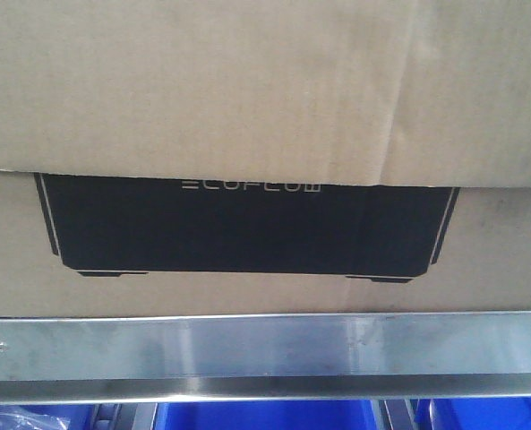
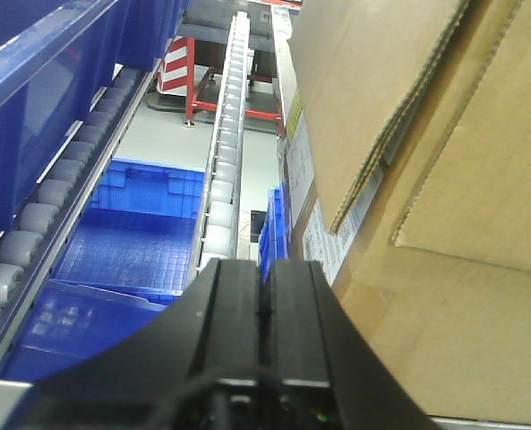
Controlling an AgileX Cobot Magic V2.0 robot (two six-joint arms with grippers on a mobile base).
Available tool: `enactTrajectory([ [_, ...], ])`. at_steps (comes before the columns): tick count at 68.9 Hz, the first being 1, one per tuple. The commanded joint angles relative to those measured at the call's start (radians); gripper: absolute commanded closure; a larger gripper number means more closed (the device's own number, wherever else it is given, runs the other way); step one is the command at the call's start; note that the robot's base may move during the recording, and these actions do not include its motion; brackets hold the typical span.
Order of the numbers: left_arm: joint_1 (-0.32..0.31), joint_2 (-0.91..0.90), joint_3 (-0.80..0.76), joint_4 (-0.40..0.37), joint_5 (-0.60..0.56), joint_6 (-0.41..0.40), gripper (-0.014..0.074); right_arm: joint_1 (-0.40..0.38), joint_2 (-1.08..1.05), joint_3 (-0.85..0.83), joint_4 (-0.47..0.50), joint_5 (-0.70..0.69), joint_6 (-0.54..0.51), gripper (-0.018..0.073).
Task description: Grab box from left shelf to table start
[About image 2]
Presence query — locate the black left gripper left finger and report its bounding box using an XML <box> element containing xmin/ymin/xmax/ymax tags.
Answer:
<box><xmin>9</xmin><ymin>259</ymin><xmax>260</xmax><ymax>429</ymax></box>

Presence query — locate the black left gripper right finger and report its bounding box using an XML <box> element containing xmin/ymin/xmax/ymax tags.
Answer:
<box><xmin>268</xmin><ymin>260</ymin><xmax>437</xmax><ymax>429</ymax></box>

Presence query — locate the brown cardboard box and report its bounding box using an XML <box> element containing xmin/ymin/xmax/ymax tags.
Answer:
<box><xmin>289</xmin><ymin>1</ymin><xmax>531</xmax><ymax>424</ymax></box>

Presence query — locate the blue crate beside box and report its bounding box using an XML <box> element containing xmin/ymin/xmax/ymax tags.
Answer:
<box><xmin>258</xmin><ymin>185</ymin><xmax>290</xmax><ymax>281</ymax></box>

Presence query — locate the blue crate on lower shelf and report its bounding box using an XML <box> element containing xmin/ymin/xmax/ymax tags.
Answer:
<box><xmin>0</xmin><ymin>159</ymin><xmax>204</xmax><ymax>382</ymax></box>

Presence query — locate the blue plastic bin on shelf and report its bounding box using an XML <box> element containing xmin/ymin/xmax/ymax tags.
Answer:
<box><xmin>0</xmin><ymin>1</ymin><xmax>189</xmax><ymax>236</ymax></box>

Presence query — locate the middle grey roller track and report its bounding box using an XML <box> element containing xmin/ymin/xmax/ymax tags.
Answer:
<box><xmin>187</xmin><ymin>12</ymin><xmax>250</xmax><ymax>282</ymax></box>

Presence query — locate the grey roller track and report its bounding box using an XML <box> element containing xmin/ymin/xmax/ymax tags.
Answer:
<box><xmin>0</xmin><ymin>67</ymin><xmax>156</xmax><ymax>364</ymax></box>
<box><xmin>187</xmin><ymin>12</ymin><xmax>250</xmax><ymax>282</ymax></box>

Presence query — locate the left grey roller track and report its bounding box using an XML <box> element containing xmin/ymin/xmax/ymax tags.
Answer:
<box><xmin>0</xmin><ymin>67</ymin><xmax>156</xmax><ymax>364</ymax></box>

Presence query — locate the red white striped barrier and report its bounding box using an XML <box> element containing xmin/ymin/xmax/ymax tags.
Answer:
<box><xmin>157</xmin><ymin>36</ymin><xmax>188</xmax><ymax>97</ymax></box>

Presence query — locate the red metal frame stand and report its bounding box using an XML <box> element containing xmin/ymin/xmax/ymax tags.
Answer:
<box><xmin>185</xmin><ymin>38</ymin><xmax>283</xmax><ymax>131</ymax></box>

